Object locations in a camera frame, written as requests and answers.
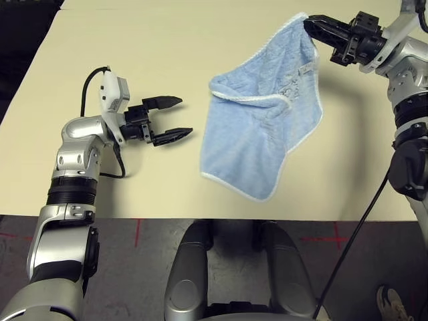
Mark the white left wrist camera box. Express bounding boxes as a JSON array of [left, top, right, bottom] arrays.
[[98, 68, 131, 146]]

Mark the black camera cable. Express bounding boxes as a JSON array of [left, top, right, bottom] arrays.
[[81, 66, 127, 179], [310, 0, 428, 320]]

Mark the grey robot waist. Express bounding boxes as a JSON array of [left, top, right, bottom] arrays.
[[200, 302, 278, 321]]

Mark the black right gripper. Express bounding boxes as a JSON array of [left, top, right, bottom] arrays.
[[304, 11, 389, 67]]

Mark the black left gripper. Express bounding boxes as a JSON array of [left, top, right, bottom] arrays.
[[119, 95, 195, 148]]

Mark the light blue terry towel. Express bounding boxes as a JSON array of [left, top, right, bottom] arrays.
[[199, 12, 324, 203]]

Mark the bystander beige sneaker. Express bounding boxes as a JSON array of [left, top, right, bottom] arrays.
[[376, 284, 415, 321]]

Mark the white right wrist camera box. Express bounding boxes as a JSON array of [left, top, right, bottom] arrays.
[[359, 0, 424, 73]]

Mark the black left camera cable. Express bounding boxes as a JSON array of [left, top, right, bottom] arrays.
[[81, 66, 127, 179]]

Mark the black right camera cable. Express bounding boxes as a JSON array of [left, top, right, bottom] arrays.
[[310, 0, 428, 320]]

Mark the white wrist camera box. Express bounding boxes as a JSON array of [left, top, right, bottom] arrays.
[[359, 0, 424, 73], [98, 68, 131, 146]]

